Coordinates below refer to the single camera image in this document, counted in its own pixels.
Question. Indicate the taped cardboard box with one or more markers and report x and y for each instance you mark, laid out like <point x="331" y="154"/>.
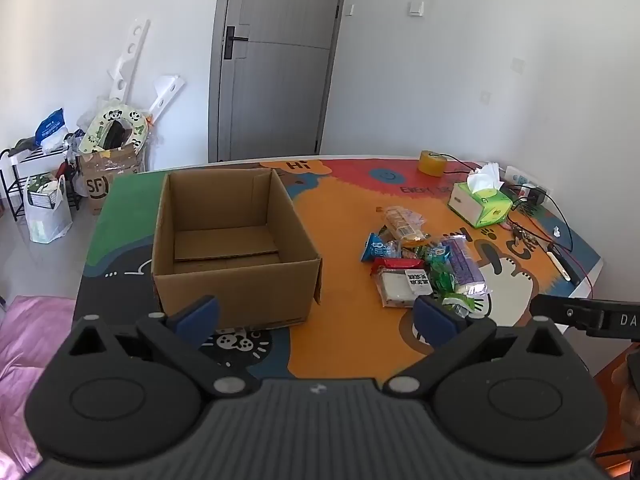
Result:
<point x="117" y="170"/>

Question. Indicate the green white tissue box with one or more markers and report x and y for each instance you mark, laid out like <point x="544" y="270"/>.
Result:
<point x="480" y="207"/>

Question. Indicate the colourful printed table mat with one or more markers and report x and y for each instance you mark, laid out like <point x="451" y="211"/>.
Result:
<point x="345" y="310"/>

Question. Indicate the long white board with holes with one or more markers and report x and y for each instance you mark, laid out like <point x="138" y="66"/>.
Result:
<point x="125" y="70"/>

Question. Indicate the white light switch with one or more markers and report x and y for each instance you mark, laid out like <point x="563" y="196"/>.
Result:
<point x="416" y="8"/>

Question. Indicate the white pen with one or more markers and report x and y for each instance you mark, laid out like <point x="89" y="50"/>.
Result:
<point x="561" y="267"/>

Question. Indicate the black shelf rack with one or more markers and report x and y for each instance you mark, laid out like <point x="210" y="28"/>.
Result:
<point x="15" y="195"/>

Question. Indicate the long purple white cake packet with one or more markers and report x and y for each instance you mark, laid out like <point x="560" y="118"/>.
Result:
<point x="465" y="265"/>

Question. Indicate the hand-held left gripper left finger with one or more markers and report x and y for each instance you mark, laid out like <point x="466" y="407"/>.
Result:
<point x="197" y="317"/>

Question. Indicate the blue plastic bag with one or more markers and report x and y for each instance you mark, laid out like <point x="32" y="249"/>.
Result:
<point x="50" y="127"/>

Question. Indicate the white power strip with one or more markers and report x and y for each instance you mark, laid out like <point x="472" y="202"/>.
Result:
<point x="517" y="176"/>

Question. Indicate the red snack packet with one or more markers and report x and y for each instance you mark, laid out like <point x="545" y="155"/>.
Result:
<point x="397" y="263"/>

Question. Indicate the white bread packet black label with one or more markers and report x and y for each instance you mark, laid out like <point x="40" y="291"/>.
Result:
<point x="395" y="287"/>

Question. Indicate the pink blanket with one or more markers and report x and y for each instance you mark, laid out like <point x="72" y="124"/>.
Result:
<point x="25" y="350"/>

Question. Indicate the bunch of keys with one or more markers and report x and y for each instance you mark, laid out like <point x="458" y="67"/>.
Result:
<point x="522" y="240"/>

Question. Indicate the white plastic bag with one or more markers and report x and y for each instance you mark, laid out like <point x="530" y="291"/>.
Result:
<point x="47" y="222"/>

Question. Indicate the yellow tape roll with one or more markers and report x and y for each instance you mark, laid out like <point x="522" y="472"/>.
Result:
<point x="432" y="164"/>

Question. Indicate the clear biscuit packet orange ends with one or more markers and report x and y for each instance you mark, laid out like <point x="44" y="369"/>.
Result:
<point x="402" y="225"/>

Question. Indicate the short white board with holes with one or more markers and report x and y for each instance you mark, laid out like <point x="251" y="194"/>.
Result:
<point x="165" y="90"/>

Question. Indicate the brown cardboard box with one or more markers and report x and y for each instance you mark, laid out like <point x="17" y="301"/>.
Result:
<point x="235" y="290"/>

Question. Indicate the grey door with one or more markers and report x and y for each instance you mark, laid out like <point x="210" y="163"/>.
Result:
<point x="280" y="85"/>

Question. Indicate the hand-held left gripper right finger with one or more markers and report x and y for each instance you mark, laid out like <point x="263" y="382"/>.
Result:
<point x="435" y="320"/>

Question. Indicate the black charger plug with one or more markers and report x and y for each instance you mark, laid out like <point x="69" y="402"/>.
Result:
<point x="534" y="195"/>

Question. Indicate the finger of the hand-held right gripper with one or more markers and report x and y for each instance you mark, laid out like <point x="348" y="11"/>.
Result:
<point x="565" y="312"/>

